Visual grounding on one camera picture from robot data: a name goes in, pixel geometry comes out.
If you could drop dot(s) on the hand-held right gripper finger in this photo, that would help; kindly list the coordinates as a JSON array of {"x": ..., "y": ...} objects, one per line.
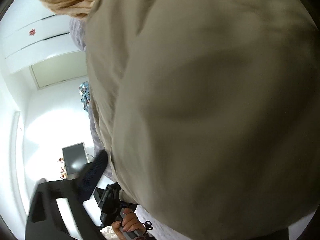
[{"x": 91, "y": 172}]

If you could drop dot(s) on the khaki puffer jacket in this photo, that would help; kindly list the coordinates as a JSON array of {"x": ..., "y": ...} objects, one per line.
[{"x": 212, "y": 110}]

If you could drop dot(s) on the person's left hand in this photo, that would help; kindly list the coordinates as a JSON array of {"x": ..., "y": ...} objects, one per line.
[{"x": 130, "y": 223}]

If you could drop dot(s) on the white framed monitor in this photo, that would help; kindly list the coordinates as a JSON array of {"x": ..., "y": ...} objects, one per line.
[{"x": 73, "y": 158}]

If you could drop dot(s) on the blue patterned cloth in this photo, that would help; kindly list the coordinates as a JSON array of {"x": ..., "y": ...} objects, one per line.
[{"x": 85, "y": 96}]

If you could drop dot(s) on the white door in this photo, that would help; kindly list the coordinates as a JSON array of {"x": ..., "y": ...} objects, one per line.
[{"x": 60, "y": 71}]

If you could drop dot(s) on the purple quilted bedspread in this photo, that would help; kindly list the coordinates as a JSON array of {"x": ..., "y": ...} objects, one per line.
[{"x": 77, "y": 35}]

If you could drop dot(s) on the white wardrobe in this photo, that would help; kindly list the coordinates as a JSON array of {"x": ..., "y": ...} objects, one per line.
[{"x": 37, "y": 37}]

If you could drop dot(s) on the orange wall decoration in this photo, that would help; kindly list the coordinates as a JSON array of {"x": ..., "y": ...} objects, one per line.
[{"x": 62, "y": 168}]

